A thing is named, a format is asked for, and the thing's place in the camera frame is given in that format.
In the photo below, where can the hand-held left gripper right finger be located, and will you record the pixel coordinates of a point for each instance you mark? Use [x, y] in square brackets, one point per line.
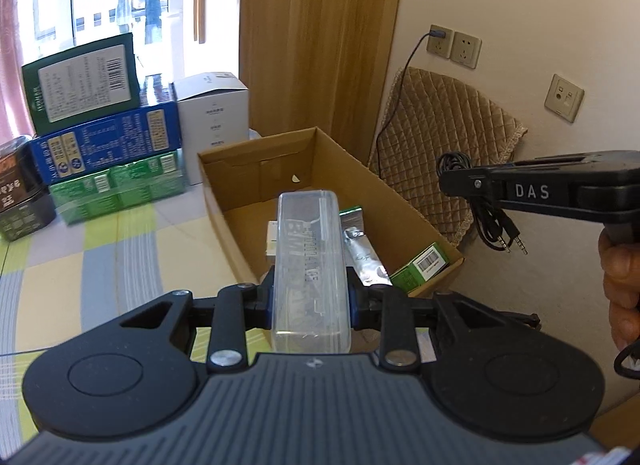
[357, 300]

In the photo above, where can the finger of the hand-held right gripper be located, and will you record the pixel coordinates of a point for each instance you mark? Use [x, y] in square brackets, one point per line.
[545, 160]
[467, 182]

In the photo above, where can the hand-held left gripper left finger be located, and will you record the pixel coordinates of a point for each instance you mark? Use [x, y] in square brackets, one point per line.
[262, 297]

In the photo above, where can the clear plastic bag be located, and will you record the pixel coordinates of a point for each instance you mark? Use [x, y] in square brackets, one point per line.
[362, 250]

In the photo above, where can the clear plastic case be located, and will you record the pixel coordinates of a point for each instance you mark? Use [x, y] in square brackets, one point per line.
[310, 265]

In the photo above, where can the white medicine box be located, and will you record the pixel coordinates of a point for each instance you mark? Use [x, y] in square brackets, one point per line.
[271, 240]

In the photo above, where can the green medicine box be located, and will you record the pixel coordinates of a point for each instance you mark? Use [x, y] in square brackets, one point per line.
[422, 265]

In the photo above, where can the cardboard box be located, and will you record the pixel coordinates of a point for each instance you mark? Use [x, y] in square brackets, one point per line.
[240, 180]

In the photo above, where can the checked cloth desktop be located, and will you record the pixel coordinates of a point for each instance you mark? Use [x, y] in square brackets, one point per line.
[125, 270]

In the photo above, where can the person's right hand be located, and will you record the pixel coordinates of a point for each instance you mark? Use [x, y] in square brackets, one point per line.
[625, 290]

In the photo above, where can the brown quilted cushion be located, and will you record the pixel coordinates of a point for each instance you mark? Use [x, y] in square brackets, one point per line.
[440, 130]

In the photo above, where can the green wrapped packs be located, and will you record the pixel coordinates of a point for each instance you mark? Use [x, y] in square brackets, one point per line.
[120, 187]

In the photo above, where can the white carton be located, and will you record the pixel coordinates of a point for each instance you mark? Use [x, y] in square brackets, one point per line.
[212, 120]

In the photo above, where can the wooden cabinet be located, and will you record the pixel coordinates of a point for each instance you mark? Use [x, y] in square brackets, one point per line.
[320, 45]

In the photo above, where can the large blue box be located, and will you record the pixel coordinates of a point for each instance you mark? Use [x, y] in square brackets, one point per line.
[105, 145]

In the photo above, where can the brown black food package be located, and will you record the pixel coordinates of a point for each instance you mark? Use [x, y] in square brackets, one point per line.
[15, 175]

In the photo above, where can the large dark green box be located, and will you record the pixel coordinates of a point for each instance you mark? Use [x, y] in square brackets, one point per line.
[82, 82]

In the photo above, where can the pink curtain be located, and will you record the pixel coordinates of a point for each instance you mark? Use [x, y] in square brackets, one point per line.
[12, 45]

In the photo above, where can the beige wall data socket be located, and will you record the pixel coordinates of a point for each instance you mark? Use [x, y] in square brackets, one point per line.
[564, 97]

